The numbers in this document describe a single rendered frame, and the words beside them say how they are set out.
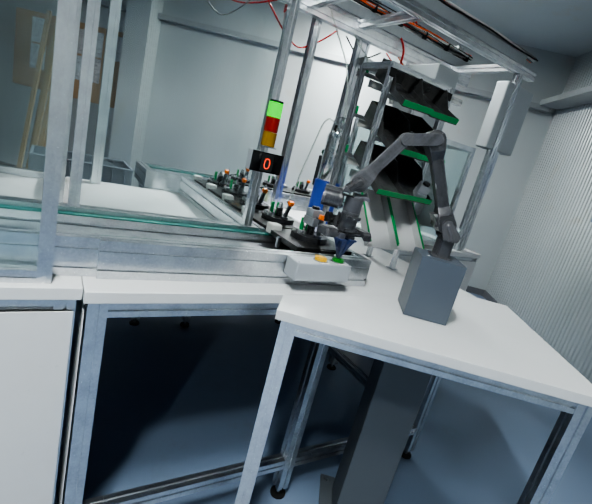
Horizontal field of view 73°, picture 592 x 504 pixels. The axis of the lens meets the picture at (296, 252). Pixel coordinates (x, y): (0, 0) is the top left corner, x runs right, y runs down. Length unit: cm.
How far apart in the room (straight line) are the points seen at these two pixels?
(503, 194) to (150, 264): 502
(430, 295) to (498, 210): 442
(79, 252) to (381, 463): 119
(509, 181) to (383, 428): 455
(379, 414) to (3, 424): 107
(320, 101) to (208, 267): 437
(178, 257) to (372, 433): 90
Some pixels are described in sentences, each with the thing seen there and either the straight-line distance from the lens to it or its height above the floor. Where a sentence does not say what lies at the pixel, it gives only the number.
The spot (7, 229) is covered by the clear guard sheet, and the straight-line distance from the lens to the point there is 104.
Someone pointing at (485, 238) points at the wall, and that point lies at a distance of 571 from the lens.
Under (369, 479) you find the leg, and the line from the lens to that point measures 166.
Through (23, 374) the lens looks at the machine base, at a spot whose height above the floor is 64.
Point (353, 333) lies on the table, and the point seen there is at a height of 85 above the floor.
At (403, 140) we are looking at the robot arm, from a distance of 128.
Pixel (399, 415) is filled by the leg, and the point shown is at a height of 51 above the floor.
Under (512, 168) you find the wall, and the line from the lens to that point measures 570.
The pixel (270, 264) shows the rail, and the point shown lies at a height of 92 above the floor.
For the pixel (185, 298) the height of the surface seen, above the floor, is 85.
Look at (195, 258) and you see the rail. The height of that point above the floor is 93.
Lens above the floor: 129
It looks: 14 degrees down
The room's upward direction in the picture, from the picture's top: 14 degrees clockwise
